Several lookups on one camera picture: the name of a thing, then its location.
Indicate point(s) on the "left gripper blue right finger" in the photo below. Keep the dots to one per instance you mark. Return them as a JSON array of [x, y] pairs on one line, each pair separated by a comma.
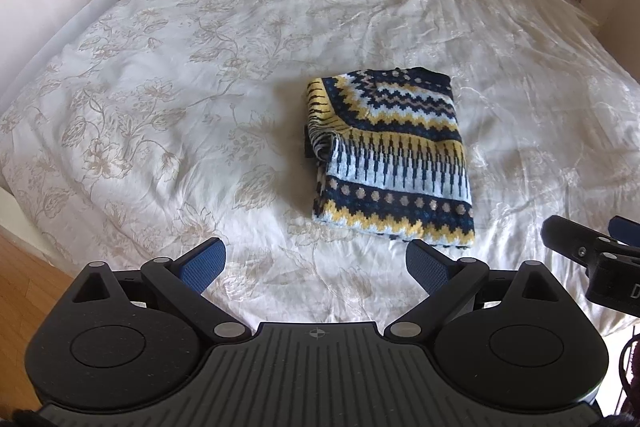
[[450, 286]]

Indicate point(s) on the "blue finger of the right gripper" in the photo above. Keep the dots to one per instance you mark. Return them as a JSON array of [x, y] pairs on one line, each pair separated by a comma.
[[625, 231]]

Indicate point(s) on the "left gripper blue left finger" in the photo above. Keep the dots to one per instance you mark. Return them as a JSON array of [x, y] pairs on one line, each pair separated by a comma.
[[179, 284]]

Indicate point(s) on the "navy yellow patterned knit sweater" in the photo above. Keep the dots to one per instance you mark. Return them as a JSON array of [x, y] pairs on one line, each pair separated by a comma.
[[390, 156]]

